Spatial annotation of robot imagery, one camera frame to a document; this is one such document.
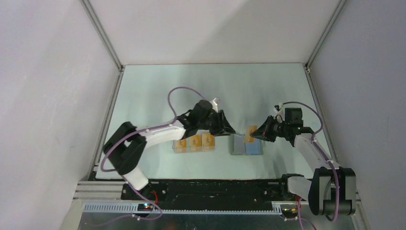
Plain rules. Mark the clear plastic tray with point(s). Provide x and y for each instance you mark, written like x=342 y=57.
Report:
x=188 y=149

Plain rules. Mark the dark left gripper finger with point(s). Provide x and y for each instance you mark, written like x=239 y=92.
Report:
x=224 y=125
x=216 y=132

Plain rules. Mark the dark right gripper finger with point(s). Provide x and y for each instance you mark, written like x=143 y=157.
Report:
x=266 y=126
x=265 y=136

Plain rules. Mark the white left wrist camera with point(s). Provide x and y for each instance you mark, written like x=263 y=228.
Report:
x=214 y=103

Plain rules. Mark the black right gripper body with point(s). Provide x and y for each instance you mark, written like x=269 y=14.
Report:
x=279 y=128

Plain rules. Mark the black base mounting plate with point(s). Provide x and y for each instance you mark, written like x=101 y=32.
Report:
x=214 y=195

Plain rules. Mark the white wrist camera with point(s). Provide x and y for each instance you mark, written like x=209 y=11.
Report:
x=278 y=109
x=214 y=103

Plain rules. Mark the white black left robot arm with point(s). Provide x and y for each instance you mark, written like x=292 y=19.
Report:
x=127 y=144

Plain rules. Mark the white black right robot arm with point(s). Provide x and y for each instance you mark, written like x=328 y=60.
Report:
x=320 y=165

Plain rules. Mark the aluminium frame rail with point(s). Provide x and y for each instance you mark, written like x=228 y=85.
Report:
x=106 y=195

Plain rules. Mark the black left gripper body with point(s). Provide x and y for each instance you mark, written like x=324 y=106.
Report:
x=213 y=121

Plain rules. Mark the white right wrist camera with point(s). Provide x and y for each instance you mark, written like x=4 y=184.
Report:
x=278 y=109

